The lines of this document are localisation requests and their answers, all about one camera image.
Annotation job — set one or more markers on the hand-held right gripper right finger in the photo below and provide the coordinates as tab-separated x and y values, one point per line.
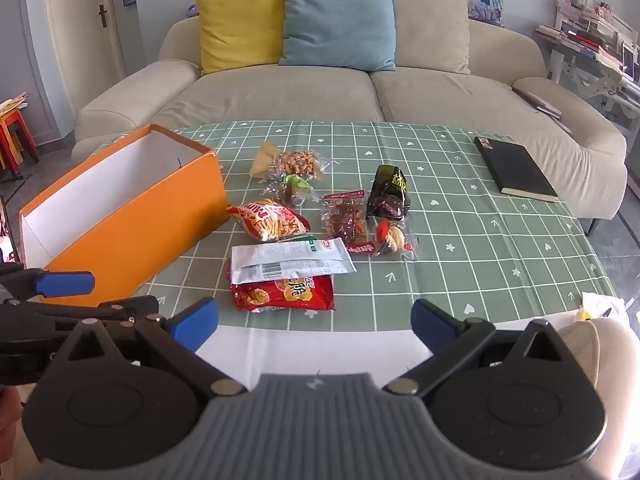
431	324

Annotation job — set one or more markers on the white plastic bag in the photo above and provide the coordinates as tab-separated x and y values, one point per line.
602	305

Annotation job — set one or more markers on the beige cap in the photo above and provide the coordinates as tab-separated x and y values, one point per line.
595	350

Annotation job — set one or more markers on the small clear snack packet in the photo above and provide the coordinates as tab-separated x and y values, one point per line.
392	239

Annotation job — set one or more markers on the red yellow striped snack bag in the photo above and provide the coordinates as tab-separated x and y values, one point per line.
270	219

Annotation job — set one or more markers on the red plastic stool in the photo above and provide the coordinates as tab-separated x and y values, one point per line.
15	140

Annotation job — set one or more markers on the black notebook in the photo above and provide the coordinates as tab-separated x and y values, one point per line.
517	167

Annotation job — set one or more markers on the brown book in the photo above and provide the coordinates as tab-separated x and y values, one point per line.
540	102

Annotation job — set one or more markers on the green checked tablecloth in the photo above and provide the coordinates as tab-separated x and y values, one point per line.
450	260

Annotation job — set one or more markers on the dark green snack packet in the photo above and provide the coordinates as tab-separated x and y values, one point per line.
390	192

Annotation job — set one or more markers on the light blue pillow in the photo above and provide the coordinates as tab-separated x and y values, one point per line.
340	22

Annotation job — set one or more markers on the red snack packet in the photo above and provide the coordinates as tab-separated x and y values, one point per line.
285	294

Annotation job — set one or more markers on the beige sofa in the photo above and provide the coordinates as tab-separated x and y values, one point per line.
280	95

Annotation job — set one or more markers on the beige pillow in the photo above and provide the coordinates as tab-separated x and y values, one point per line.
430	25

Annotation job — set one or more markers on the clear peanut packet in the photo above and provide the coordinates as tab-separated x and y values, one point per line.
295	162

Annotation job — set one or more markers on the green sausage stick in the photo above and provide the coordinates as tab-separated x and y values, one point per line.
295	187

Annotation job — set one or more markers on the white book rack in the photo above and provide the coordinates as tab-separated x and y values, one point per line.
595	45

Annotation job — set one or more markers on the yellow pillow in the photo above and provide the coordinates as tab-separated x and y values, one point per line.
235	25

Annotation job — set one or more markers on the white spicy strip packet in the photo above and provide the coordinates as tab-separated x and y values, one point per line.
290	260

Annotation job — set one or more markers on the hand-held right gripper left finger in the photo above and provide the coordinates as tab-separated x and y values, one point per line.
194	324

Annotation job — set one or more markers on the phone with lit screen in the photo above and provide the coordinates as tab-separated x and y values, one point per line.
4	230

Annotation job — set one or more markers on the white door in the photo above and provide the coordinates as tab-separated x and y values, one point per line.
82	20

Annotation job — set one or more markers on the clear red meat packet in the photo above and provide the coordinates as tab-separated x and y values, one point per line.
344	215

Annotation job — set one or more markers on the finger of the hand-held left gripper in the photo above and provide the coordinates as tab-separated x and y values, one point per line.
65	283
50	315

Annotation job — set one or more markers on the orange cardboard box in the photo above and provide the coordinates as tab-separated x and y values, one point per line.
125	220

